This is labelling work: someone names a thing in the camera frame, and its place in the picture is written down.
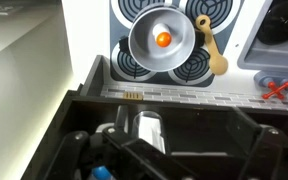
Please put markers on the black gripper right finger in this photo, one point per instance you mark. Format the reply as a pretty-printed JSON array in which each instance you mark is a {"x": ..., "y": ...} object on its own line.
[{"x": 267, "y": 146}]

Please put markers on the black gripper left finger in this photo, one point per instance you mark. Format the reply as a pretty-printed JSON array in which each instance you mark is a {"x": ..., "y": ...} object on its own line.
[{"x": 74, "y": 150}]

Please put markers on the white bottle blue cap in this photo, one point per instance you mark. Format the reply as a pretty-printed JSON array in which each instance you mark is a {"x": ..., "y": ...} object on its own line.
[{"x": 101, "y": 173}]

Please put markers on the grey toy faucet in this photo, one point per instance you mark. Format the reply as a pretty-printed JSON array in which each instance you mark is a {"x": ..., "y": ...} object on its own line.
[{"x": 260, "y": 78}]

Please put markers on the beige wooden spatula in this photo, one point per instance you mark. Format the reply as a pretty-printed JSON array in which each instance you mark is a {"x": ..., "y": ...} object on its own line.
[{"x": 133, "y": 96}]

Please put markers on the grey toy sink basin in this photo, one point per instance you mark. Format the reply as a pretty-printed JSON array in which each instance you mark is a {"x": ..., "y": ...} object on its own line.
[{"x": 250, "y": 56}]

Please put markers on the beige wooden spoon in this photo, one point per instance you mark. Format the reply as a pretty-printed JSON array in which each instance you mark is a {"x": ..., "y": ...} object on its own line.
[{"x": 217, "y": 63}]

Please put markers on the black bowl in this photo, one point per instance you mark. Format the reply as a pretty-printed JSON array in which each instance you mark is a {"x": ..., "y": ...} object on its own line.
[{"x": 280, "y": 26}]

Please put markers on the grey pot with lid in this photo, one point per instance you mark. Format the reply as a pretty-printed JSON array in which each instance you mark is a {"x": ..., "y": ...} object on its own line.
[{"x": 144, "y": 50}]

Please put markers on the black white toy kitchen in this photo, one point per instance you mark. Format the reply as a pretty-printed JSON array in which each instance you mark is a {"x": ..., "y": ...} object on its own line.
[{"x": 90, "y": 26}]

